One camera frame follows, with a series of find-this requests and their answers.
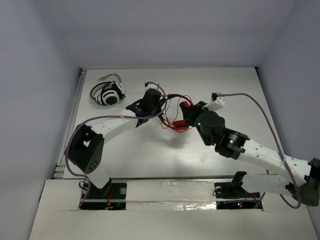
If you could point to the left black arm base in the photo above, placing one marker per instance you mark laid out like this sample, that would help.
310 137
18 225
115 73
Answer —
113 199

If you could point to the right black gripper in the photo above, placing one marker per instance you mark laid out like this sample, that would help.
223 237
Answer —
190 111

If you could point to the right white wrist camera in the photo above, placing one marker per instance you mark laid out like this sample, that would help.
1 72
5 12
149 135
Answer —
217 102

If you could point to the white foil covered panel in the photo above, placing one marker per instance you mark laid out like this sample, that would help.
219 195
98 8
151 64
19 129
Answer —
170 195

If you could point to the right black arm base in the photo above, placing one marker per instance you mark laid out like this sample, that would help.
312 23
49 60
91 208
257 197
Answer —
230 195

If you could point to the white black headphones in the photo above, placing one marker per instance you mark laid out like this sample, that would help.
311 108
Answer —
108 93

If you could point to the metal rail at left edge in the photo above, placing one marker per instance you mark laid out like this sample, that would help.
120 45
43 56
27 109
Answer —
59 167

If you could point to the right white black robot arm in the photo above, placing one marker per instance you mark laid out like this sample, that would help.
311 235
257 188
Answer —
289 176

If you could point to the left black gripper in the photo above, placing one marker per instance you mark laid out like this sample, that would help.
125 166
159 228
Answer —
155 110

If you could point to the red black headphones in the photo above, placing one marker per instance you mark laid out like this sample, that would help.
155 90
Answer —
177 124

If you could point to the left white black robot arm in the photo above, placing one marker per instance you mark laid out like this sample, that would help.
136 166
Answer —
83 153

